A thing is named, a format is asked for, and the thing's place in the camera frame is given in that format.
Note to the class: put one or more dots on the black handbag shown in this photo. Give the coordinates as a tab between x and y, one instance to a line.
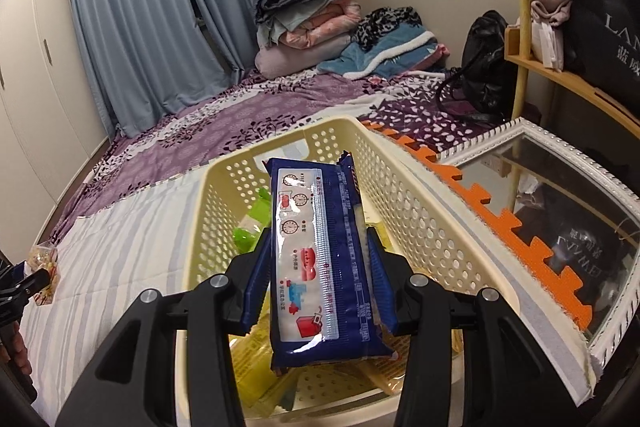
487	62

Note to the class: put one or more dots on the blue biscuit packet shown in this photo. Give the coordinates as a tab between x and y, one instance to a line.
310	257

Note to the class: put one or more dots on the clear cookie bag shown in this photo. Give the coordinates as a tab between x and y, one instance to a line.
44	259

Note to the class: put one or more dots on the orange foam puzzle mat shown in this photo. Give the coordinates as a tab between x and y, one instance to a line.
480	192

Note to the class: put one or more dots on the cream perforated plastic basket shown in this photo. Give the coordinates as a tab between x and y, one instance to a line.
400	187

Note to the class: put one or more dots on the black shopping bag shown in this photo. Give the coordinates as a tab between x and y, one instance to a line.
605	22

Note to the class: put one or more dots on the red and tan snack packet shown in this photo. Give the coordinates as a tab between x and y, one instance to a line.
385	377

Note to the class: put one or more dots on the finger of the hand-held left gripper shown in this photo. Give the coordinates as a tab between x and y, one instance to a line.
25	284

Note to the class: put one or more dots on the yellow snack packet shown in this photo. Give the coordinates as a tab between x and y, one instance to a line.
250	357

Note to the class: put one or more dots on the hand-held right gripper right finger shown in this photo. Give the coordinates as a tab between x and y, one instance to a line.
384	292

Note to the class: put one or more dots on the pink floral folded quilt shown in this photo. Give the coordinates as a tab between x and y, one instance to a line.
325	22

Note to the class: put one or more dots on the small bright green snack packet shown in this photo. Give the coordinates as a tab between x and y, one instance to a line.
245	239

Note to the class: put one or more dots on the person's left hand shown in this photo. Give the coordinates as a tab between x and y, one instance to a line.
19	349

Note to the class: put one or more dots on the wooden curved shelf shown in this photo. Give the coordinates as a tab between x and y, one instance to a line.
550	72

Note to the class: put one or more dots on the pink garment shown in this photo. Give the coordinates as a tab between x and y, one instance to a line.
430	57

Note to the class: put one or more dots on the large lime green snack pack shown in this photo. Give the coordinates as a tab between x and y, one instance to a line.
261	207

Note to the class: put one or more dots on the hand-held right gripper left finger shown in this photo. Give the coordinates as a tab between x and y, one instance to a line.
252	297

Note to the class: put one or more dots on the white framed mirror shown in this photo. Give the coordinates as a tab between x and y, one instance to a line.
575	217

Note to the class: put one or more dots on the white blue striped bed sheet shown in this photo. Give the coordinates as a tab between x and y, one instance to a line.
125	227

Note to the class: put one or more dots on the leopard print cloth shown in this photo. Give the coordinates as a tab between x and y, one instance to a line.
385	24

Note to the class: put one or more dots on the pink folded towel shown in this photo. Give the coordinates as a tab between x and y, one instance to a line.
550	7

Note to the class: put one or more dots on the white folded cloth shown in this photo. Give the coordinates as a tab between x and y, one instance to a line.
547	44

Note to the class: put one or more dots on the blue fleece garment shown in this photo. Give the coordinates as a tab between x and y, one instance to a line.
380	52

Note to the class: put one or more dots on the white wardrobe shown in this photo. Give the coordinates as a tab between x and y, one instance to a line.
35	82

